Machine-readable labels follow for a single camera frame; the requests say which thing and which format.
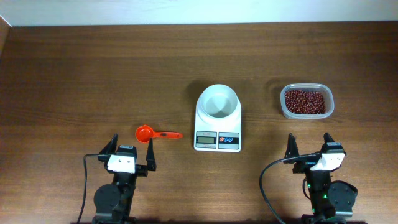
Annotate red adzuki beans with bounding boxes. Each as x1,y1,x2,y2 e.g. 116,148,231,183
284,90,326,114

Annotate orange measuring scoop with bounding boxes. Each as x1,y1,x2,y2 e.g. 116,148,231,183
135,125,183,143

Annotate white round bowl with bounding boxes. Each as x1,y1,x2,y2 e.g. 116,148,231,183
197,84,241,119

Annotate clear plastic bean container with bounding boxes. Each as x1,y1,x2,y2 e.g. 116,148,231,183
280,83,335,119

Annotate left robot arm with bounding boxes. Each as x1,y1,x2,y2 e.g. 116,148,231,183
92,134,157,224

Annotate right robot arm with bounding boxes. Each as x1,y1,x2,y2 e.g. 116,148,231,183
284,133,358,223

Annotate white digital kitchen scale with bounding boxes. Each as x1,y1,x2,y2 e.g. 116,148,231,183
193,105,242,152

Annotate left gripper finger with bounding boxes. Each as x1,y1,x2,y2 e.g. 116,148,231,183
146,138,157,172
99,134,118,155

